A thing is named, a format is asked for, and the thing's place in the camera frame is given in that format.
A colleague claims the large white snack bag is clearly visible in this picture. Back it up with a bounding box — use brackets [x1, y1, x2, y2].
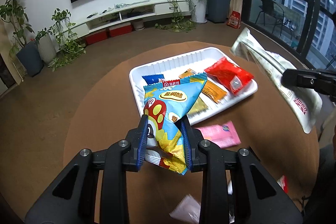
[231, 28, 322, 134]

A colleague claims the pink snack packet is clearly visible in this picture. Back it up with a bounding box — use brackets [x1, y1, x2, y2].
[198, 121, 241, 148]

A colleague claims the gold foil snack pack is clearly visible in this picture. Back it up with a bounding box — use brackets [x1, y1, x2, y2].
[187, 97, 209, 116]

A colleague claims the light blue mushroom chips bag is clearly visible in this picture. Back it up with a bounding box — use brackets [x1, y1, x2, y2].
[143, 72, 207, 175]

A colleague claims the orange snack packet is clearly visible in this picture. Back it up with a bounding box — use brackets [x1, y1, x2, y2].
[179, 69, 227, 103]

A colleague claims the white snack packet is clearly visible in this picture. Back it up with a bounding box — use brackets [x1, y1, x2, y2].
[169, 194, 201, 223]

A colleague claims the small blue snack packet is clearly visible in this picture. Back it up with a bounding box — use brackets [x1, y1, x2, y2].
[142, 74, 165, 85]

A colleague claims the red snack bag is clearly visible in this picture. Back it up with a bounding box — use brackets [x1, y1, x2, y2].
[205, 57, 254, 95]

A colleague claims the red white candy packet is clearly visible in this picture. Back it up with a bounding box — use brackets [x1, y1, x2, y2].
[277, 175, 288, 193]

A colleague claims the white plastic tray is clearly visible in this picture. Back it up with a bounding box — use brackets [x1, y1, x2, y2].
[128, 47, 259, 126]

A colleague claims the black balcony chair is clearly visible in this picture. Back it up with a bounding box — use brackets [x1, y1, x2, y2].
[255, 0, 285, 35]

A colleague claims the red box on floor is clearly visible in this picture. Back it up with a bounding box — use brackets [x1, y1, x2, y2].
[227, 11, 241, 29]

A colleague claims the red storage box left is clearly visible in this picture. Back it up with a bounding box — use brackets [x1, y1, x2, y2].
[85, 30, 108, 45]

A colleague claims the red storage box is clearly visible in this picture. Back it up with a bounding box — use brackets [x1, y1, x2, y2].
[109, 22, 133, 38]
[85, 30, 108, 45]

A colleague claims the red storage box right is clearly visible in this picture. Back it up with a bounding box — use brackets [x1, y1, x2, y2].
[109, 22, 133, 38]

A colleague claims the small white pot under cabinet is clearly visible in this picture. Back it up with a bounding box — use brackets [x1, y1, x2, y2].
[132, 19, 145, 31]

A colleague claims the trailing plant white pot left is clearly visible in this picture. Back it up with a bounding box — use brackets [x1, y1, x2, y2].
[35, 8, 86, 72]

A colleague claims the trailing plant white pot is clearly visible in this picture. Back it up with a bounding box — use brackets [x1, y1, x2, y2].
[154, 0, 207, 32]
[35, 8, 86, 72]

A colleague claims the white tv cabinet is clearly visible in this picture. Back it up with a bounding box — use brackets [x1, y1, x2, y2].
[64, 0, 191, 38]

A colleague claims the trailing plant white pot right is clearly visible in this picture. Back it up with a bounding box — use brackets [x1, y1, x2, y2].
[154, 0, 207, 32]

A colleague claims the tall plant dark pot left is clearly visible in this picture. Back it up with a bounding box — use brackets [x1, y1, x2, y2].
[1, 0, 44, 77]

